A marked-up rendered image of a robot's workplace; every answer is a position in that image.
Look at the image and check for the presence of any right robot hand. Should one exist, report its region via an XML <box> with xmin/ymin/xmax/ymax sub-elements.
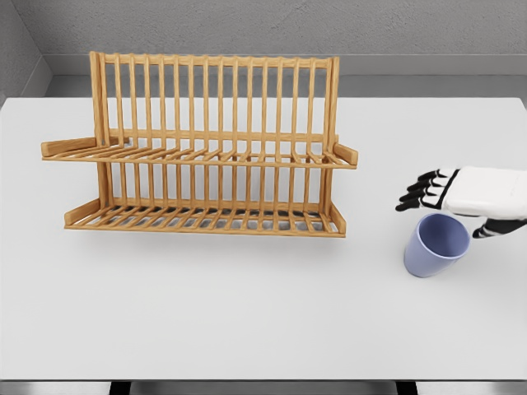
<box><xmin>395</xmin><ymin>165</ymin><xmax>527</xmax><ymax>239</ymax></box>

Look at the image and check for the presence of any lavender blue plastic cup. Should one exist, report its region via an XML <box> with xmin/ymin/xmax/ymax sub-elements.
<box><xmin>403</xmin><ymin>212</ymin><xmax>471</xmax><ymax>279</ymax></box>

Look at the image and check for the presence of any wooden two-tier dish rack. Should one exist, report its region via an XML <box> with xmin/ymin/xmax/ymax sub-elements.
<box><xmin>40</xmin><ymin>50</ymin><xmax>359</xmax><ymax>240</ymax></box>

